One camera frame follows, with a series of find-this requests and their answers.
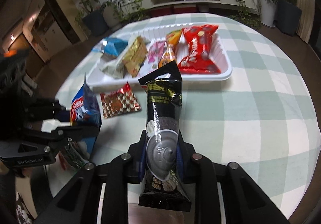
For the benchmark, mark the orange yellow snack packet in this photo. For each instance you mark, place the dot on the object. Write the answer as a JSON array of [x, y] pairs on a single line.
[[172, 39]]

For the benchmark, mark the dark blue snack packet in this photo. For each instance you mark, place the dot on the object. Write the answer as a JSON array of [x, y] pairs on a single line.
[[85, 111]]

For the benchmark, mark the white plastic tray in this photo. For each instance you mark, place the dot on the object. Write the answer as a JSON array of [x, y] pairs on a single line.
[[98, 80]]

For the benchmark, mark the black sesame snack packet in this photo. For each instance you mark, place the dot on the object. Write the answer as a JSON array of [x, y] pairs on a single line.
[[162, 188]]

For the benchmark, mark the tall plant dark pot left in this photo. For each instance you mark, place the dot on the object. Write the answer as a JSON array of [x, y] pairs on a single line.
[[90, 14]]

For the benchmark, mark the green red snack packet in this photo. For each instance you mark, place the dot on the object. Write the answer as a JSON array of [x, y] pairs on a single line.
[[70, 159]]

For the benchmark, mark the white grey snack bag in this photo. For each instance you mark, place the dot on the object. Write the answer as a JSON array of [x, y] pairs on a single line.
[[111, 67]]

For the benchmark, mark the small plant white pot right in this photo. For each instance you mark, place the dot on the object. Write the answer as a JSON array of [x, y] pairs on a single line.
[[267, 3]]

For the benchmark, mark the pink white snack packet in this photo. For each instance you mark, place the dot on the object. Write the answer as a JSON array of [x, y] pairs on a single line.
[[152, 59]]

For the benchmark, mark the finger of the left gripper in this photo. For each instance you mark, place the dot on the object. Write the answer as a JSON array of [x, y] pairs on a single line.
[[74, 133], [46, 109]]

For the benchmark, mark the white TV console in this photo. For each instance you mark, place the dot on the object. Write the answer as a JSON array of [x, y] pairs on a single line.
[[200, 0]]

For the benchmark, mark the trailing vine plant left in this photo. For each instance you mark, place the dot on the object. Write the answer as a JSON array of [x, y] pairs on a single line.
[[130, 10]]

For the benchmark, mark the green white checked tablecloth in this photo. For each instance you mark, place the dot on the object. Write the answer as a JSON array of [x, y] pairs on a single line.
[[262, 117]]

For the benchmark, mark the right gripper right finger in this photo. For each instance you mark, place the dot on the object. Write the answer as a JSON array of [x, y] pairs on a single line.
[[179, 159]]

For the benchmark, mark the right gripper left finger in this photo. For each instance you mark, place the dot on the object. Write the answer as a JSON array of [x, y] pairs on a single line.
[[143, 157]]

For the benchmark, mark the white cabinet left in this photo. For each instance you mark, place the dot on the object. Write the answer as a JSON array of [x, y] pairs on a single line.
[[42, 31]]

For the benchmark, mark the red brown checkered snack packet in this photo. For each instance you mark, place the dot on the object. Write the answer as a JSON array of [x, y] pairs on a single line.
[[119, 102]]

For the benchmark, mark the plant in white pot left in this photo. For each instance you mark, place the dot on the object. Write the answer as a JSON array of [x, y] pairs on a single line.
[[109, 14]]

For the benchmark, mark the light blue snack packet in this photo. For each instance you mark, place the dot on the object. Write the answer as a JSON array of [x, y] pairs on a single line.
[[110, 46]]

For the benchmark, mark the beige curtain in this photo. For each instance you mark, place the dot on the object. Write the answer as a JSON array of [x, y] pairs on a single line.
[[305, 26]]

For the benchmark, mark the gold snack packet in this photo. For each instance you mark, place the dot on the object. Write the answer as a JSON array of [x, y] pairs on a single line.
[[135, 56]]

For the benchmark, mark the vine plant on stand right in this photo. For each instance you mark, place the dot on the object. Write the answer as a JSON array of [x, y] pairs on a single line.
[[248, 13]]

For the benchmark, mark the red Mylikes snack bag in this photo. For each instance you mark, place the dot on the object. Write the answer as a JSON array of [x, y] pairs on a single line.
[[199, 39]]

